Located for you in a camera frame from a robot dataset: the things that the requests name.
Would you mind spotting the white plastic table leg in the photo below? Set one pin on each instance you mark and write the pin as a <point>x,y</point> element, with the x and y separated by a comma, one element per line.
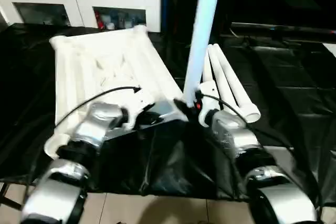
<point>239,82</point>
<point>225,77</point>
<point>202,37</point>
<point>206,72</point>

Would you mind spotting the white plastic table top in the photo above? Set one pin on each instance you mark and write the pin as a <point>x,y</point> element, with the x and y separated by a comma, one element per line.
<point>86,58</point>

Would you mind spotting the black plastic mat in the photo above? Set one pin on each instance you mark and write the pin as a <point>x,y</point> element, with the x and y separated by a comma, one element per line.
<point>170,161</point>

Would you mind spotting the red item behind glass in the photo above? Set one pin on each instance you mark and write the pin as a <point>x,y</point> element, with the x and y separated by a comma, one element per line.
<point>98,19</point>

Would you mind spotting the white flat board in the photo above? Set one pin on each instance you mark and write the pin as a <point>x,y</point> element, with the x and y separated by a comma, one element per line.
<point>331,49</point>

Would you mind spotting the long black rail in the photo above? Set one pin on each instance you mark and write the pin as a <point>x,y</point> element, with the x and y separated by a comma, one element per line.
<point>288,27</point>

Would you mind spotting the black metal frame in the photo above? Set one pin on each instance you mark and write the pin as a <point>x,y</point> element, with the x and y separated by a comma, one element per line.
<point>10,195</point>

